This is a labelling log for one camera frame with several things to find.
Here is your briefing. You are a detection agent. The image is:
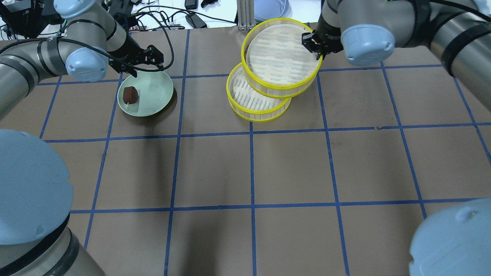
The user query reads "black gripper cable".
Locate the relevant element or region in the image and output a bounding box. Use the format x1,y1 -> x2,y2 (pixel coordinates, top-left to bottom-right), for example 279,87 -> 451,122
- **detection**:
0,6 -> 238,73

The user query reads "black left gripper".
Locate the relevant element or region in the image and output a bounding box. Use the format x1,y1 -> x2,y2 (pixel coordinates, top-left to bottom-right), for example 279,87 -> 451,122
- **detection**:
109,45 -> 164,75

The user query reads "brown rectangular bun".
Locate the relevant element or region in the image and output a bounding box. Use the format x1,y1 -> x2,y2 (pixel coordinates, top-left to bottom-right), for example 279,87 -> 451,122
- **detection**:
122,86 -> 138,105

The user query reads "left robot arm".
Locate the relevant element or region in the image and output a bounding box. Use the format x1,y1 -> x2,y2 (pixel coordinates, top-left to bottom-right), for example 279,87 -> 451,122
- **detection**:
0,0 -> 168,276

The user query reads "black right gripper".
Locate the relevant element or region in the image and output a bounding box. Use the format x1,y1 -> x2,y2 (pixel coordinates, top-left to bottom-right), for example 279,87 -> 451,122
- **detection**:
302,23 -> 344,61

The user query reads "yellow rimmed bamboo steamer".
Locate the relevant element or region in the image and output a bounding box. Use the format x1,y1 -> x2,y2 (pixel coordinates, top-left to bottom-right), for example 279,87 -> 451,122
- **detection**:
226,63 -> 292,122

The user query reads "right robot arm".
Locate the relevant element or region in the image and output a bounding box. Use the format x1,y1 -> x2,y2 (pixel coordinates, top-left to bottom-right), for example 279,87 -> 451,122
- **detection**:
302,0 -> 491,276

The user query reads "aluminium frame post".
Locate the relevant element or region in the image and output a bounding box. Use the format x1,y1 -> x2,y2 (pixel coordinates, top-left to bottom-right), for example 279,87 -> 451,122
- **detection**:
237,0 -> 256,30

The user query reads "black power adapter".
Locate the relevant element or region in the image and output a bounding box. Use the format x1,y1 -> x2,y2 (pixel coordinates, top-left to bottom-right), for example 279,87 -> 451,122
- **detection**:
185,13 -> 208,29

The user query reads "light green round plate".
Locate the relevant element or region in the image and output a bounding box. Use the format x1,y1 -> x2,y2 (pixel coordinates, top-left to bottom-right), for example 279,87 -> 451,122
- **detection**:
117,71 -> 174,117

